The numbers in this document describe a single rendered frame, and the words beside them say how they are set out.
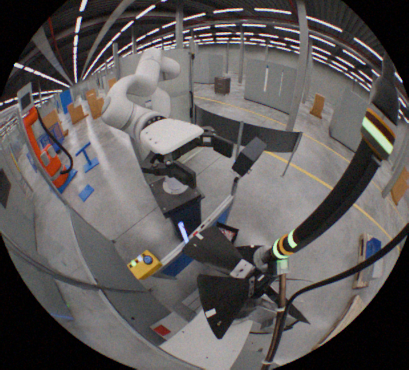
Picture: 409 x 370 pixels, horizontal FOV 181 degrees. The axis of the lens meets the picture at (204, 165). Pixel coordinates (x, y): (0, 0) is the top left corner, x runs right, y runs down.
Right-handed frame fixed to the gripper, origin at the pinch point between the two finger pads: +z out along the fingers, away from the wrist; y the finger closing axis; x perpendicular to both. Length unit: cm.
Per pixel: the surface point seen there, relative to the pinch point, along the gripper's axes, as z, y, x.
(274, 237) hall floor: 48, -89, -165
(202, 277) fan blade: 9.0, 12.6, -22.6
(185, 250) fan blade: -4.7, 7.5, -44.5
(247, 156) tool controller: -15, -58, -41
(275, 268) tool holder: 19.7, 4.0, -12.2
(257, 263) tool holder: 17.3, 2.4, -19.8
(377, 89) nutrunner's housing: 16.9, 0.4, 17.8
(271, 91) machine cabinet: -154, -595, -88
